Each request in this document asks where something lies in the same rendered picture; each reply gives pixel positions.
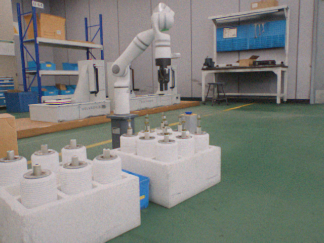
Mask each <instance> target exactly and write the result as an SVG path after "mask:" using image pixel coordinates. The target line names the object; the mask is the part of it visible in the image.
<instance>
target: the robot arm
mask: <svg viewBox="0 0 324 243"><path fill-rule="evenodd" d="M174 14H175V13H174V11H173V10H171V9H170V8H169V7H168V6H167V5H166V4H165V3H163V2H161V3H159V4H157V6H156V7H155V8H154V10H153V15H152V16H151V24H152V27H153V28H152V29H149V30H146V31H143V32H140V33H138V34H137V35H136V37H135V38H134V39H133V41H132V42H131V43H130V45H129V46H128V47H127V48H126V50H125V51H124V52H123V54H122V55H121V56H120V57H119V58H118V59H117V60H116V61H115V62H114V63H113V65H112V67H111V71H110V72H111V74H112V75H114V76H116V77H117V81H116V83H114V85H113V87H114V100H113V113H114V115H115V116H127V115H130V100H129V83H130V68H129V64H130V63H131V62H132V61H133V60H134V59H135V58H136V57H138V56H139V55H141V54H142V53H143V52H144V51H145V50H146V48H147V47H148V46H149V45H150V43H151V42H152V41H153V40H154V39H155V47H156V48H155V65H156V66H159V70H158V82H159V87H160V91H164V92H168V83H169V82H170V69H168V67H167V66H171V59H176V58H180V53H173V54H172V53H171V47H170V36H169V35H168V34H165V33H161V31H162V30H163V29H169V28H171V27H172V26H173V24H174V17H173V16H174Z"/></svg>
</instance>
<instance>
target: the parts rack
mask: <svg viewBox="0 0 324 243"><path fill-rule="evenodd" d="M32 1H33V2H34V1H35V0H31V4H32ZM16 4H17V15H18V26H19V37H20V49H21V60H22V64H21V65H22V77H23V88H24V92H28V90H29V89H30V87H31V85H32V83H33V80H34V78H35V76H36V75H37V83H38V97H37V99H39V103H40V104H43V101H45V100H58V99H64V98H72V96H73V94H69V95H54V96H45V97H43V96H42V85H41V75H78V71H65V70H40V65H39V52H38V46H46V47H56V48H66V49H76V50H85V51H86V57H87V60H89V53H90V51H89V49H96V48H100V49H101V60H104V57H103V56H104V47H103V27H102V15H101V14H100V15H99V20H100V25H95V26H100V28H99V29H98V31H97V33H98V32H99V30H100V41H101V45H96V44H88V43H79V42H72V41H67V40H59V39H51V38H44V37H38V33H37V21H36V9H35V7H33V6H32V12H28V13H25V14H21V10H20V4H19V3H16ZM29 13H32V17H31V20H30V22H29V25H28V27H27V29H26V32H25V34H24V37H25V35H26V33H27V30H28V28H29V26H30V23H31V21H32V19H33V28H34V38H30V39H24V37H23V33H22V22H21V16H22V15H26V14H29ZM95 26H90V27H95ZM90 27H88V20H87V18H85V30H86V42H88V40H89V37H88V28H90ZM97 33H96V34H95V36H94V38H95V37H96V35H97ZM94 38H93V40H94ZM93 40H92V41H91V42H93ZM24 44H26V45H35V58H36V61H35V60H34V58H33V57H32V56H31V54H30V52H29V51H28V49H27V48H26V46H25V45H24ZM24 47H25V49H26V50H27V52H28V53H29V55H30V56H31V58H32V59H33V61H34V62H35V63H36V67H26V68H25V61H24V60H25V55H24ZM90 54H91V53H90ZM91 55H92V54H91ZM92 57H93V58H94V59H95V57H94V56H93V55H92ZM95 60H96V59H95ZM27 68H36V70H33V71H26V72H25V70H26V69H27ZM26 75H34V77H33V80H32V82H31V84H30V86H29V88H28V90H27V84H26Z"/></svg>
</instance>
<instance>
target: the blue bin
mask: <svg viewBox="0 0 324 243"><path fill-rule="evenodd" d="M121 171H123V172H126V173H128V174H131V175H134V176H137V177H139V199H140V210H141V209H143V208H146V207H148V194H149V182H150V178H149V177H146V176H143V175H140V174H137V173H134V172H131V171H128V170H125V169H121Z"/></svg>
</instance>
